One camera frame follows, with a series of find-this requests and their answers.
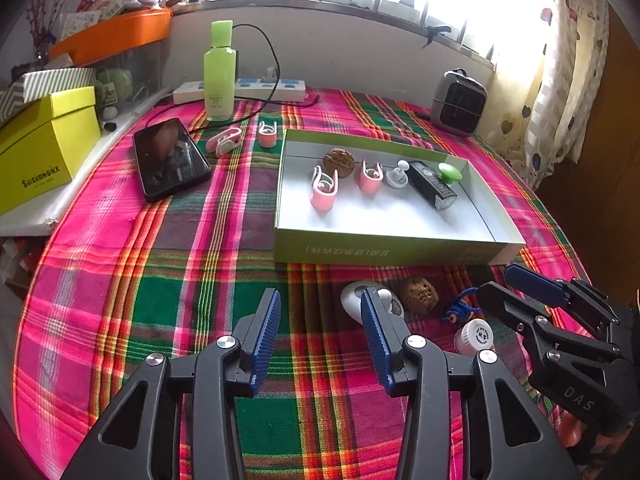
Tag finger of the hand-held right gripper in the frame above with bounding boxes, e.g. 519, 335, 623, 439
479, 281, 628, 366
504, 263, 631, 346

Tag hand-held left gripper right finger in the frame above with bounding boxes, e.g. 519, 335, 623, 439
360, 287, 571, 480

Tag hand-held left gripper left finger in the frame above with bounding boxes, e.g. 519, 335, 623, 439
75, 288, 282, 480

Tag white smiley face toy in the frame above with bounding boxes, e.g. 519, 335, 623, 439
340, 281, 405, 325

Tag small white capped bottle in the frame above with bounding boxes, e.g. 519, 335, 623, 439
453, 319, 496, 356

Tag blue cord charm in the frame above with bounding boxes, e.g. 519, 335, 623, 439
440, 287, 483, 325

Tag brown walnut with holes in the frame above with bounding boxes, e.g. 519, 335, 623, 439
402, 276, 441, 317

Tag green cardboard box tray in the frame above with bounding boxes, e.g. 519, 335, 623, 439
273, 128, 527, 265

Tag large pink clip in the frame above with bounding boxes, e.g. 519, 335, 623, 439
310, 165, 342, 212

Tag pink and white clip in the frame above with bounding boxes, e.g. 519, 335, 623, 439
356, 160, 383, 193

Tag small white knob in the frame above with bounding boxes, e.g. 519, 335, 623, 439
385, 160, 411, 189

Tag person's right hand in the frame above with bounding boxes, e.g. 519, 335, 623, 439
555, 402, 601, 448

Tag black rectangular device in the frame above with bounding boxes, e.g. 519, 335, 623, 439
407, 160, 458, 213

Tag pink green plaid tablecloth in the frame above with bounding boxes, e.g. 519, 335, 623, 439
12, 87, 608, 480

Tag small grey heater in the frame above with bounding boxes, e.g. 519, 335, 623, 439
431, 69, 488, 137

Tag pink flat clip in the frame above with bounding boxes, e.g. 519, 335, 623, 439
206, 128, 243, 156

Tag black smartphone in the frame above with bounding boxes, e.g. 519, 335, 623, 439
132, 117, 213, 203

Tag heart print curtain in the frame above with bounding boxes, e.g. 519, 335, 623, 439
492, 0, 611, 191

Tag white power strip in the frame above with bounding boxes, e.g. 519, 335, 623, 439
172, 78, 307, 105

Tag light green bottle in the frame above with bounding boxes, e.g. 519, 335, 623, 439
202, 20, 238, 122

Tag black window latch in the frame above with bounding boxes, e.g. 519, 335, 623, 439
424, 25, 453, 48

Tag yellow-green cardboard box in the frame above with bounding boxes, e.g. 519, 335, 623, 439
0, 86, 102, 216

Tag green fuzzy ball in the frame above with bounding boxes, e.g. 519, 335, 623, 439
97, 70, 133, 101

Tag clear plastic container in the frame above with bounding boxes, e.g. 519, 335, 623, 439
92, 40, 168, 111

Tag grey striped box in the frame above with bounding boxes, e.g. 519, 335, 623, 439
0, 67, 97, 123

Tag dried flower branches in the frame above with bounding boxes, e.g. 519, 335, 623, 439
22, 0, 76, 61

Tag black cable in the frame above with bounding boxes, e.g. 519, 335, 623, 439
187, 23, 321, 136

